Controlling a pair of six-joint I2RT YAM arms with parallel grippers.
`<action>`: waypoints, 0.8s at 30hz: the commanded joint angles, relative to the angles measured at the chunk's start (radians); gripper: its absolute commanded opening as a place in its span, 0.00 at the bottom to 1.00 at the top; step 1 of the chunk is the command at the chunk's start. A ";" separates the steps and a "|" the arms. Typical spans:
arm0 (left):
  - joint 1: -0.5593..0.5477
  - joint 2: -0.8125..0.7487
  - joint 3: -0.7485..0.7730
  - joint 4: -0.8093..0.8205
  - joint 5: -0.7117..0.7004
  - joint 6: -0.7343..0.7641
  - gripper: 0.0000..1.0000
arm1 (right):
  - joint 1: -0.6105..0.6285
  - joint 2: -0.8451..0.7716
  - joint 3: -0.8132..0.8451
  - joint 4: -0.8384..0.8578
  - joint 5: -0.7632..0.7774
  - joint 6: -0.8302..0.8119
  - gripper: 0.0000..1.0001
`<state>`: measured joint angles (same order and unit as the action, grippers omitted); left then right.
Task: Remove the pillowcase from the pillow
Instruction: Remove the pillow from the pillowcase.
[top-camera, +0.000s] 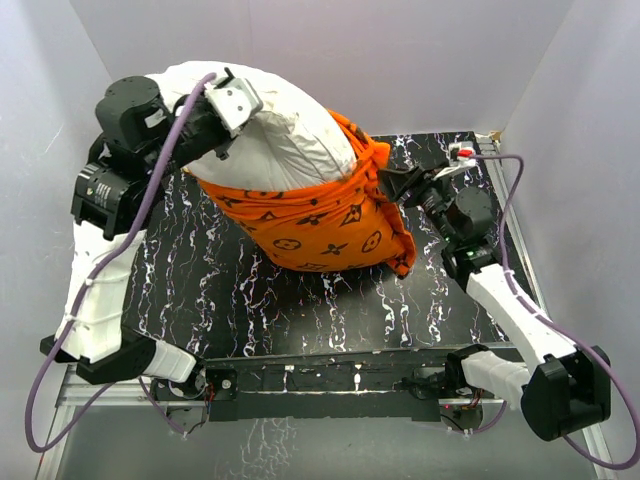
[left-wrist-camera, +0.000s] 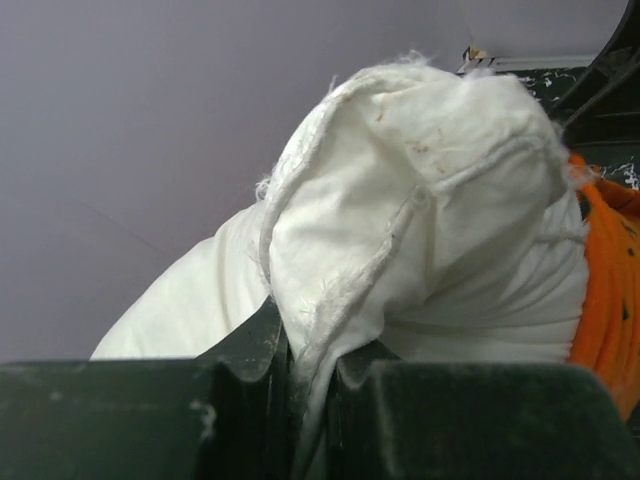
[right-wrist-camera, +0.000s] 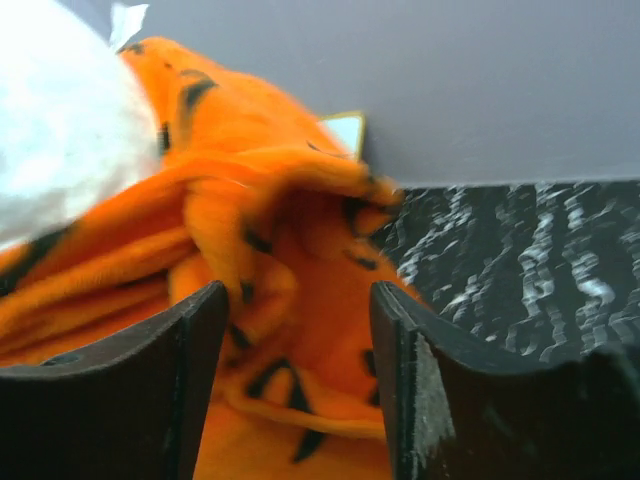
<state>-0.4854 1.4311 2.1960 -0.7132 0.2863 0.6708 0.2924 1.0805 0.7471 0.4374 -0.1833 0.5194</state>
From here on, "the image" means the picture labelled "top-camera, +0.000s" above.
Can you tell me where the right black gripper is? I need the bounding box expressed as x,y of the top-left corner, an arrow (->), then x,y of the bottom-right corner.
378,161 -> 460,245

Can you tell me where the orange patterned pillowcase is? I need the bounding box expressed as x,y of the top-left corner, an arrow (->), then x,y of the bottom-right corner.
199,113 -> 416,277

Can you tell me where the white pillow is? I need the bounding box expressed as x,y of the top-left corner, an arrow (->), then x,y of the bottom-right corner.
148,61 -> 356,193

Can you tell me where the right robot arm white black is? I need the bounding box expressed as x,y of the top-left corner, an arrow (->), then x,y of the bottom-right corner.
378,167 -> 611,441

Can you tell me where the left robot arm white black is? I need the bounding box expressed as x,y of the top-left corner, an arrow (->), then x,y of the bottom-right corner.
40,73 -> 262,399

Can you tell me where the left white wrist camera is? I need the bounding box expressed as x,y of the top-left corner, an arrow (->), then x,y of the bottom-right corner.
205,67 -> 263,138

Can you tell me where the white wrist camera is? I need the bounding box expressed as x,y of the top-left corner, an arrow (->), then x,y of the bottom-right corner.
205,67 -> 263,138
433,141 -> 477,180

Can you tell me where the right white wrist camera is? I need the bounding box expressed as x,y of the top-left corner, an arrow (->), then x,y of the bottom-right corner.
433,141 -> 477,180

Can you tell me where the aluminium frame rail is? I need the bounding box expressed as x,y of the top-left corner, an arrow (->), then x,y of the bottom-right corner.
39,375 -> 603,479

